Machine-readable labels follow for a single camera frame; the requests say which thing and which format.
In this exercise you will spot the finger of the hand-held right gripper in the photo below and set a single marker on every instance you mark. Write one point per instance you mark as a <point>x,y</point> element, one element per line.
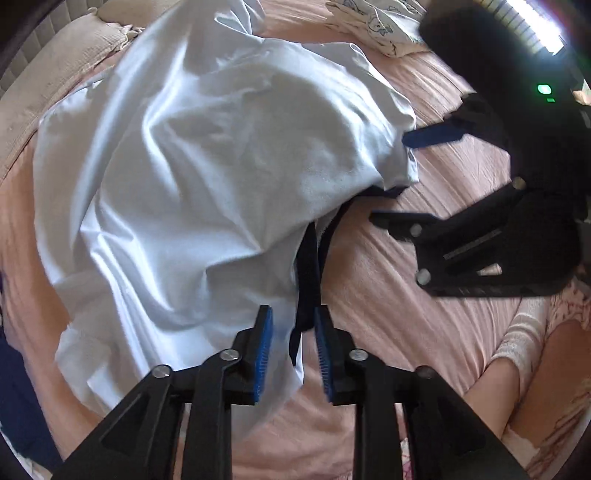
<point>434,135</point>
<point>406,224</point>

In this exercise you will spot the white lace sock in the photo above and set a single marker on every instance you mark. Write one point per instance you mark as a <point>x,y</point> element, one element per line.
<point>521,341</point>

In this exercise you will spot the cream folded cloth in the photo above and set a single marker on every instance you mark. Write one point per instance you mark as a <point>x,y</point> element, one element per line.
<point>408,50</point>

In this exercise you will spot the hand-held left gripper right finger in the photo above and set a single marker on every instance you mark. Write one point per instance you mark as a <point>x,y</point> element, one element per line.
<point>324,364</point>

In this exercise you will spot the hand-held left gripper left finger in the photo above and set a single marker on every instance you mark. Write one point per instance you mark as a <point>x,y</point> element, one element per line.
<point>262,364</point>

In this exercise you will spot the beige padded headboard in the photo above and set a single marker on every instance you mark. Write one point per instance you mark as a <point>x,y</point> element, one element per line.
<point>51,23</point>

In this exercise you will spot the person's leg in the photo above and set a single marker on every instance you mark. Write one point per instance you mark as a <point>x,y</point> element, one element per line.
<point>494,397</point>

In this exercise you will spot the white blue printed folded cloth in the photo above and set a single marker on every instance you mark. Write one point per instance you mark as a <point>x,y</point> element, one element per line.
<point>378,23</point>

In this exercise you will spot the bright window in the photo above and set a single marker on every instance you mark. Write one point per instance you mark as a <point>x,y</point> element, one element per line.
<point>535,23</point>

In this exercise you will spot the pink bed blanket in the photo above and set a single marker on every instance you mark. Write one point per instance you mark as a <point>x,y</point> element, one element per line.
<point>392,323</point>

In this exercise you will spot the light blue t-shirt navy collar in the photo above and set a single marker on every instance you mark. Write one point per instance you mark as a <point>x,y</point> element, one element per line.
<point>184,184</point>

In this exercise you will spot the navy garment with white stripes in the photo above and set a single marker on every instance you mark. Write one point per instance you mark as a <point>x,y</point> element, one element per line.
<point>18,392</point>

